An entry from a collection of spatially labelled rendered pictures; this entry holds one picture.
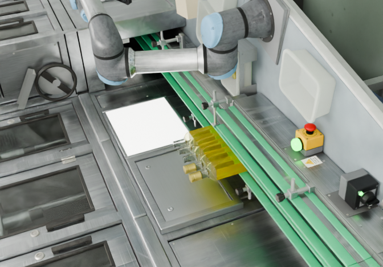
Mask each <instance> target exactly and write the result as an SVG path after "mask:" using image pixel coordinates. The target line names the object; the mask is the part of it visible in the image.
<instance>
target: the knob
mask: <svg viewBox="0 0 383 267"><path fill-rule="evenodd" d="M360 201H361V203H362V204H364V205H365V206H367V207H370V206H373V205H375V204H378V203H379V202H380V201H379V200H378V199H377V197H376V196H375V195H374V193H373V192H371V191H368V192H366V193H365V194H363V196H362V197H361V200H360Z"/></svg>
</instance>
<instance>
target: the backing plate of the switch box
mask: <svg viewBox="0 0 383 267"><path fill-rule="evenodd" d="M325 196H326V197H327V198H328V199H329V200H330V201H331V202H332V203H333V204H334V205H335V206H336V208H337V209H338V210H339V211H340V212H341V213H342V214H343V215H344V216H345V217H346V218H348V217H351V216H354V215H357V214H359V213H362V212H365V211H368V210H371V209H373V208H376V207H378V205H377V204H375V205H373V206H370V207H367V206H365V207H361V208H359V209H356V210H353V209H352V208H351V207H350V206H349V205H348V204H347V203H346V202H345V200H344V199H343V198H342V197H341V196H340V195H339V190H337V191H335V192H331V193H329V194H326V195H325Z"/></svg>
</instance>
